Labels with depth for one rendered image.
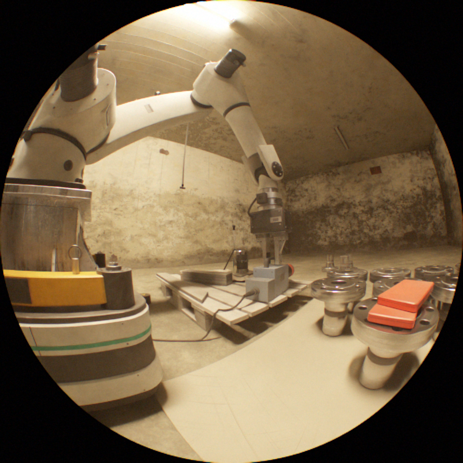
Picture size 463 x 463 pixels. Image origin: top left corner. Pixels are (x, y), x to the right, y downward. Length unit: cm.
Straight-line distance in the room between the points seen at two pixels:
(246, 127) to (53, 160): 99
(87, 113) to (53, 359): 68
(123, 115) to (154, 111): 19
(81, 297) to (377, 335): 57
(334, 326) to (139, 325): 72
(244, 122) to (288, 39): 190
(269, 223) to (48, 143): 109
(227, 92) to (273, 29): 173
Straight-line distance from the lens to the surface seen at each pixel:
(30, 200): 61
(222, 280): 121
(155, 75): 301
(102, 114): 73
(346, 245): 588
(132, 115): 106
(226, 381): 59
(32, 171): 66
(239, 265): 141
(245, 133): 108
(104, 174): 368
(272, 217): 93
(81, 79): 69
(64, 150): 71
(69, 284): 35
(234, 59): 106
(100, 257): 113
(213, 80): 108
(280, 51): 279
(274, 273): 89
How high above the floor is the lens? 45
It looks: 5 degrees up
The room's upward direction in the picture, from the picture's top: 2 degrees counter-clockwise
